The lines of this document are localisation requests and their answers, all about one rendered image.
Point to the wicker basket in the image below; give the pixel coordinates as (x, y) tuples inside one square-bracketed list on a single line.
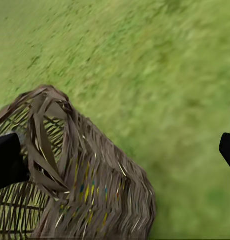
[(123, 205)]

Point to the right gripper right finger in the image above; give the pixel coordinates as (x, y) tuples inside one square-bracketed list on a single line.
[(224, 147)]

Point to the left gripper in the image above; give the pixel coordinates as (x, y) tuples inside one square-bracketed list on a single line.
[(19, 173)]

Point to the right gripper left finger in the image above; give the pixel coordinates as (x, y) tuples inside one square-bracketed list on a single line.
[(10, 149)]

